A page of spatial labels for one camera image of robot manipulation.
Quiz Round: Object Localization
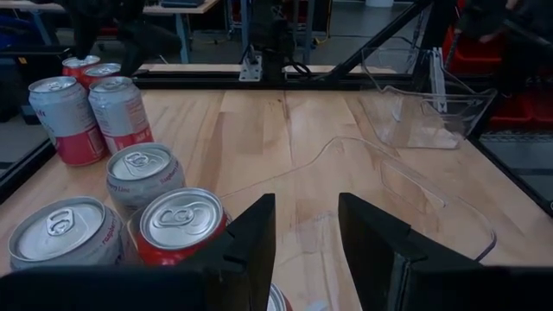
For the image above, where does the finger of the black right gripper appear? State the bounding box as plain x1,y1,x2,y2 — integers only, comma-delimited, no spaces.
71,15,101,60
119,19,182,78

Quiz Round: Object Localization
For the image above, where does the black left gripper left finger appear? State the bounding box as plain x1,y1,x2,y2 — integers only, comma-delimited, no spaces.
0,193,277,311

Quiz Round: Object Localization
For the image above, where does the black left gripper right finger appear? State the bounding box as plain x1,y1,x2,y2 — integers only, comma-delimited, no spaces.
338,192,553,311

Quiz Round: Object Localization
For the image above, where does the clear plastic bin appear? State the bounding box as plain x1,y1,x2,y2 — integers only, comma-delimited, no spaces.
360,45,498,151
218,136,498,263

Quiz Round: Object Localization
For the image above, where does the silver mounting bracket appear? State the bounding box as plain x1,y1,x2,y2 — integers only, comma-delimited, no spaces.
238,52,264,83

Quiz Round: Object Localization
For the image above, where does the black aluminium rig frame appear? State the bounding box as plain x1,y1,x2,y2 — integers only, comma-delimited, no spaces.
0,0,553,217

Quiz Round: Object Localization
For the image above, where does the person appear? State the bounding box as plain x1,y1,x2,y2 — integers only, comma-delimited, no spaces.
457,0,553,94

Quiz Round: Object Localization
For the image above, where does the red storage bin rack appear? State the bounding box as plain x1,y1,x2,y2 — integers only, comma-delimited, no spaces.
441,0,553,131

